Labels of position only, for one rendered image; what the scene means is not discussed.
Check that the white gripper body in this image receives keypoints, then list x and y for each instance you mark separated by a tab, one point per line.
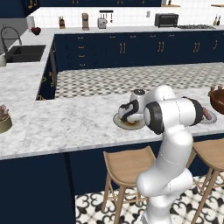
134	117

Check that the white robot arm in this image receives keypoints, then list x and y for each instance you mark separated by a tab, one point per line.
172	140

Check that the tan bun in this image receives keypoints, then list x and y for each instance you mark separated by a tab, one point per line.
130	124

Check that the grey round plate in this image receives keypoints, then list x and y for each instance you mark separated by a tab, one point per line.
119	122
212	119

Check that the reddish brown sausage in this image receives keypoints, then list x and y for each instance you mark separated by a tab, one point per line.
207	114

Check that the dark brown wooden bowl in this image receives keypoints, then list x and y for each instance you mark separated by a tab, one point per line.
218	100

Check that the dark red fruit bowl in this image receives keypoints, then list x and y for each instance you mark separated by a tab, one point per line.
36	30

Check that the light wooden bar stool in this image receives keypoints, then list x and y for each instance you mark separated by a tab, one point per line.
128	163
211	154

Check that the navy base cupboards run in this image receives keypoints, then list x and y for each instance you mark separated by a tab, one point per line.
140	51

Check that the navy side cupboards run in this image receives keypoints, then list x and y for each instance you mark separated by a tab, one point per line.
48	78

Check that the black toaster oven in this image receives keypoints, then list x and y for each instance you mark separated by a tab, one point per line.
166	20

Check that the brown coffee machine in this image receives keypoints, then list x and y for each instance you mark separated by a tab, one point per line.
85	21

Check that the black hob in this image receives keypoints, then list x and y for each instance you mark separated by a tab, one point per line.
196	26

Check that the brown knife block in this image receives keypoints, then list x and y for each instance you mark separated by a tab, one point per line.
61	23

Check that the navy island cabinet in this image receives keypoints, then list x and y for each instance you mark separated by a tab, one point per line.
35	186

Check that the dark bottle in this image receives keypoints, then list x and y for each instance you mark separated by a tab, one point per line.
218	21
215	21

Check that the black kitchen sink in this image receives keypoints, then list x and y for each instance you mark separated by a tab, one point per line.
26	53

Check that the white paper towel roll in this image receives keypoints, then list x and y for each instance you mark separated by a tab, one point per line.
30	22

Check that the white soap dispenser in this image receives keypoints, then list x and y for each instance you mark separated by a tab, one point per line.
2	60

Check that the black curved tap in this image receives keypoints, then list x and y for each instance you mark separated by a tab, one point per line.
4	35

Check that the white wall socket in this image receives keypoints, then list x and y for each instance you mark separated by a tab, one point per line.
148	14

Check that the black rail with hanging tools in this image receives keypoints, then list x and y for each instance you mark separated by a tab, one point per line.
106	12

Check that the wooden wall shelf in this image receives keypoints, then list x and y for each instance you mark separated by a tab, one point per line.
218	5
170	5

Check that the navy wall cupboards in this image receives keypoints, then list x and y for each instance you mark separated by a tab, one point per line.
87	3

